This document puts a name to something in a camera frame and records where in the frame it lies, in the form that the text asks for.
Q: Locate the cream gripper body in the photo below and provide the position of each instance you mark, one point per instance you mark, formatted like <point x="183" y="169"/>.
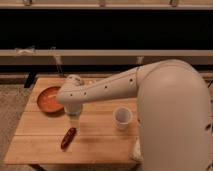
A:
<point x="74" y="120"/>

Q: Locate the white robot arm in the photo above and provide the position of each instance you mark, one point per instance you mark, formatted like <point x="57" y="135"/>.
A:
<point x="173" y="109"/>

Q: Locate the orange bowl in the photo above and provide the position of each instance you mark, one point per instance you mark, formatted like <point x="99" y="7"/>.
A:
<point x="46" y="100"/>

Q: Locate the white cup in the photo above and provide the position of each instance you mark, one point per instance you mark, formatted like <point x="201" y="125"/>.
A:
<point x="122" y="117"/>

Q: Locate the white scrub pad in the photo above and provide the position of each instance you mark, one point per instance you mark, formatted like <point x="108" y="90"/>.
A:
<point x="136" y="154"/>

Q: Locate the wooden wall rail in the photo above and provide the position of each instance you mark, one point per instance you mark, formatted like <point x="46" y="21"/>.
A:
<point x="102" y="57"/>

